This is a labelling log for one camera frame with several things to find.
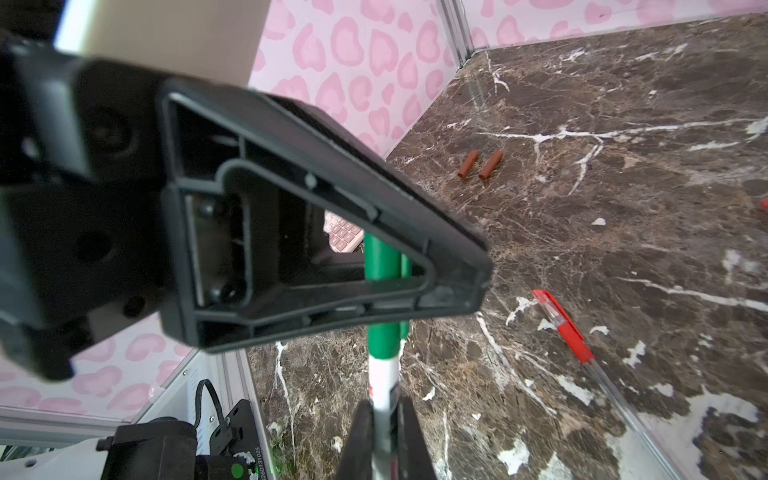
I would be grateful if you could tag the green cap marker pen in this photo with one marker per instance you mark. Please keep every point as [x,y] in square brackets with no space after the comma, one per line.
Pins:
[384,347]

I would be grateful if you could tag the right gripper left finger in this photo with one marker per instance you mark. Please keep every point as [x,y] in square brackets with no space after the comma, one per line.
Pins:
[356,456]

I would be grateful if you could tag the red pen lying alone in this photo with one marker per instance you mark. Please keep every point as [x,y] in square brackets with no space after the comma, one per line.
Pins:
[572,336]

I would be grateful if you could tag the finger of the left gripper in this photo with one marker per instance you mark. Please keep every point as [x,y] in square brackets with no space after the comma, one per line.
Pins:
[127,191]

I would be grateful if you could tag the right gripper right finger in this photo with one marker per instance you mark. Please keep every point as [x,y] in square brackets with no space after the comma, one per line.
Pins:
[413,461]

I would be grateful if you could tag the brown pen cap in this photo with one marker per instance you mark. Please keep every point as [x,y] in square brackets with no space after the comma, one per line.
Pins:
[468,163]
[491,164]

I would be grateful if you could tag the left corner frame post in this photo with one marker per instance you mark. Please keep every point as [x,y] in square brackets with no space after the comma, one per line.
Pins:
[453,16]

